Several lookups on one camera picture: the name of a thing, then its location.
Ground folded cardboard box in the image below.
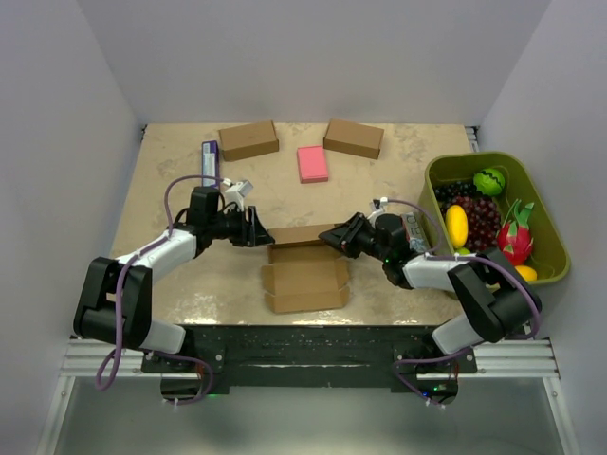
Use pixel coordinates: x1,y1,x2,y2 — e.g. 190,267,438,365
218,120,280,162
323,118,384,160

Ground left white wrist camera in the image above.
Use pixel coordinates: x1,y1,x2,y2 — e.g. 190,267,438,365
222,178,253,211

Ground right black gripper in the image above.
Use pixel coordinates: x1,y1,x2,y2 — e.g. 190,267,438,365
319,212,390,263

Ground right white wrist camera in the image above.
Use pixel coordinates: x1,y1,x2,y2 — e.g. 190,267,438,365
369,197,389,219

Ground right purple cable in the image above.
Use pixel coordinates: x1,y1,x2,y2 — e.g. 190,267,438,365
383,198,543,340

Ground yellow toy lemon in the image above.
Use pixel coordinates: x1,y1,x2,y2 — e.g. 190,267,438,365
445,205,469,249

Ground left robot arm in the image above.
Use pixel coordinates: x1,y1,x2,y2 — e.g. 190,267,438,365
73,187,274,372

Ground pink dragon fruit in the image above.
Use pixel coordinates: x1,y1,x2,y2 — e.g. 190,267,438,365
497,199,535,266

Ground green toy melon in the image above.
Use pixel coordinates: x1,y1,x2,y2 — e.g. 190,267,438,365
472,168,506,196

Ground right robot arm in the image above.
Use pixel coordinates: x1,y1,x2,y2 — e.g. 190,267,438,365
319,213,542,373

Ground left folded cardboard box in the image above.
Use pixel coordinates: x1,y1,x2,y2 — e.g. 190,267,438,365
218,120,280,162

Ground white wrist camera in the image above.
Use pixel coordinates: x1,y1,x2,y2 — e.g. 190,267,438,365
369,197,389,219
222,178,253,211

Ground black grape bunch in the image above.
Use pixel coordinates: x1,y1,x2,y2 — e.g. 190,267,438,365
434,181,479,203

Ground right folded cardboard box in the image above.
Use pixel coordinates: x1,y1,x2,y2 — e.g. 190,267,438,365
323,118,384,160

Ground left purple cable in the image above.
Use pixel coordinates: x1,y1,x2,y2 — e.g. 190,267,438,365
94,173,227,392

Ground pink sticky note pad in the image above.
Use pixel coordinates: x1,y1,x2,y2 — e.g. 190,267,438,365
297,146,329,184

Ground red silver snack packet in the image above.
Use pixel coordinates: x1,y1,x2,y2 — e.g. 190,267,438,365
401,211,431,254

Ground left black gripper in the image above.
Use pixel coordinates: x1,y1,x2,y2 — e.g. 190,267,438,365
209,206,274,247

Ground brown cardboard box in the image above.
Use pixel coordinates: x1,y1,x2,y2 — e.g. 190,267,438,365
261,224,350,314

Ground dark red grape bunch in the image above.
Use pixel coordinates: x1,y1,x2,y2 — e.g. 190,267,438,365
440,197,502,252

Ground aluminium rail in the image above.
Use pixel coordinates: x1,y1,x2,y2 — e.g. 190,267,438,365
60,338,561,379

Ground olive green plastic bin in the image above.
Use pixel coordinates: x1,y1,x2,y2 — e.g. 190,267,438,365
418,152,570,286

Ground purple toothpaste box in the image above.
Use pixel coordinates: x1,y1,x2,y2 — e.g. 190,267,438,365
201,140,220,189

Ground orange yellow mango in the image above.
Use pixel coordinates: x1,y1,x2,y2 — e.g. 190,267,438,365
515,264,538,282

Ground purple cable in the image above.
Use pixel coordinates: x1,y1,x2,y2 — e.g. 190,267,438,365
383,198,543,340
94,173,227,392

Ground black base frame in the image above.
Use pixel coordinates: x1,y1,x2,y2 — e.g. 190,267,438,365
142,325,477,404

